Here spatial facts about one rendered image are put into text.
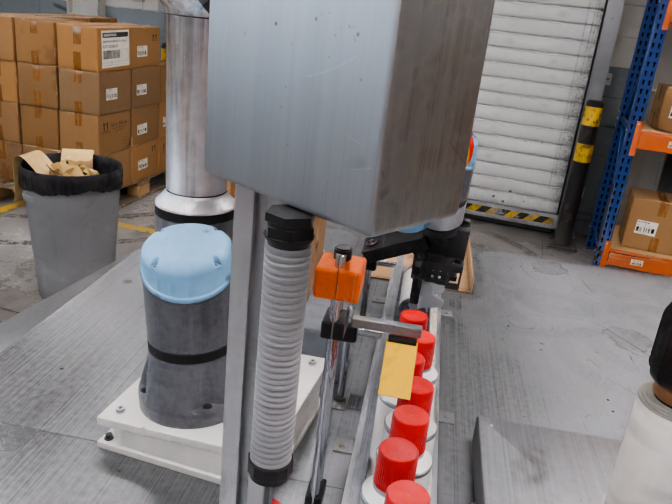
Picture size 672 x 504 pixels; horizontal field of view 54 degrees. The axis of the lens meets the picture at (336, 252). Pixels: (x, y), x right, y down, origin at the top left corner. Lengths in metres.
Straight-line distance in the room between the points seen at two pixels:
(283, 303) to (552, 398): 0.82
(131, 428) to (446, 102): 0.64
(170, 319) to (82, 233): 2.31
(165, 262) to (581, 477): 0.59
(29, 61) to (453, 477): 3.88
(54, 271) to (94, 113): 1.32
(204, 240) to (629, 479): 0.56
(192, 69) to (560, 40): 4.13
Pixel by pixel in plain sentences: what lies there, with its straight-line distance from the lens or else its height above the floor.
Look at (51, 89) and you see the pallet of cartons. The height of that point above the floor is 0.76.
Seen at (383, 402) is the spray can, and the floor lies 1.04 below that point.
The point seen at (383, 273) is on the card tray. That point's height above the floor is 0.83.
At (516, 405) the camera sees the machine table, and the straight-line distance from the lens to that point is 1.15.
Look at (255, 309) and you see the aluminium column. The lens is 0.58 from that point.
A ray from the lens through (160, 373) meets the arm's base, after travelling 0.89.
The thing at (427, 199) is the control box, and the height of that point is 1.30.
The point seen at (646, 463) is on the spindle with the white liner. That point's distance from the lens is 0.78.
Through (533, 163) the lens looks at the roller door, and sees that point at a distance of 4.97.
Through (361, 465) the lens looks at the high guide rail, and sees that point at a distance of 0.73.
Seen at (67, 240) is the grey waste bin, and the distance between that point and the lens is 3.14.
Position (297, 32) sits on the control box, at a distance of 0.42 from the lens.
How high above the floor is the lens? 1.41
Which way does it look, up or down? 21 degrees down
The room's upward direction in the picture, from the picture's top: 6 degrees clockwise
